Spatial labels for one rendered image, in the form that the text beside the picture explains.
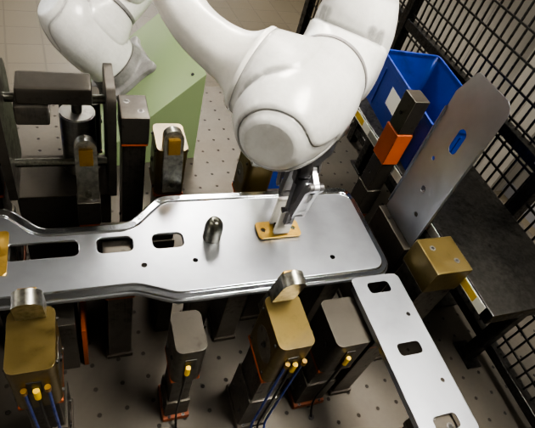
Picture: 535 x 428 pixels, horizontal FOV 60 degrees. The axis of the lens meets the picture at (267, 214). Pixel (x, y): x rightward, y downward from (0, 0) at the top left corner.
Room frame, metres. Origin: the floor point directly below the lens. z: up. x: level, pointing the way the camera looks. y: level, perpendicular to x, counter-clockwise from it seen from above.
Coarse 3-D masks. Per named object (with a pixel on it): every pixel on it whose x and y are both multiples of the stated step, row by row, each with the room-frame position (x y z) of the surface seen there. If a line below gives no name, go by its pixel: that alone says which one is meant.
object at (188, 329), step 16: (176, 320) 0.36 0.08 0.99; (192, 320) 0.37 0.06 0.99; (176, 336) 0.33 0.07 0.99; (192, 336) 0.34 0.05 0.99; (176, 352) 0.31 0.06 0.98; (192, 352) 0.32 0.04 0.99; (176, 368) 0.31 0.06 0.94; (192, 368) 0.32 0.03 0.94; (160, 384) 0.35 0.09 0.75; (176, 384) 0.32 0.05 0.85; (160, 400) 0.34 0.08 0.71; (176, 400) 0.33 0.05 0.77; (176, 416) 0.31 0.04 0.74
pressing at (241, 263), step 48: (240, 192) 0.66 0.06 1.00; (336, 192) 0.75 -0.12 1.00; (48, 240) 0.41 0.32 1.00; (96, 240) 0.44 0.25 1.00; (144, 240) 0.47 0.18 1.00; (192, 240) 0.51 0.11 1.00; (240, 240) 0.54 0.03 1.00; (288, 240) 0.58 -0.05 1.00; (336, 240) 0.62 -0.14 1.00; (0, 288) 0.31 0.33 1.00; (48, 288) 0.33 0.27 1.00; (96, 288) 0.36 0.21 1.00; (144, 288) 0.39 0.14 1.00; (192, 288) 0.42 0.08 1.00; (240, 288) 0.45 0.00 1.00
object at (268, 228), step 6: (258, 222) 0.59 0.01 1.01; (264, 222) 0.60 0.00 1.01; (294, 222) 0.62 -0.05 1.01; (258, 228) 0.58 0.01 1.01; (264, 228) 0.58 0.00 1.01; (270, 228) 0.59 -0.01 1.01; (258, 234) 0.57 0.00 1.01; (264, 234) 0.57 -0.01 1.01; (270, 234) 0.57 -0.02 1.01; (276, 234) 0.58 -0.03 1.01; (282, 234) 0.58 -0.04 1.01; (288, 234) 0.59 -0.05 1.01; (294, 234) 0.59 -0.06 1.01; (300, 234) 0.60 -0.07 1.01
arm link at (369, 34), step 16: (336, 0) 0.56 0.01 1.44; (352, 0) 0.55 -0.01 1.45; (368, 0) 0.56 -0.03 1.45; (384, 0) 0.56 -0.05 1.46; (320, 16) 0.57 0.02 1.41; (336, 16) 0.55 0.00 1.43; (352, 16) 0.55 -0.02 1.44; (368, 16) 0.55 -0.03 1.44; (384, 16) 0.56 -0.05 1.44; (320, 32) 0.53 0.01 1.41; (336, 32) 0.53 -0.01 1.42; (352, 32) 0.54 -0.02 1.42; (368, 32) 0.55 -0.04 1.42; (384, 32) 0.56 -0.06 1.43; (352, 48) 0.51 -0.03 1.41; (368, 48) 0.53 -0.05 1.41; (384, 48) 0.56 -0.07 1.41; (368, 64) 0.52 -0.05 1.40; (368, 80) 0.52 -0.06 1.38
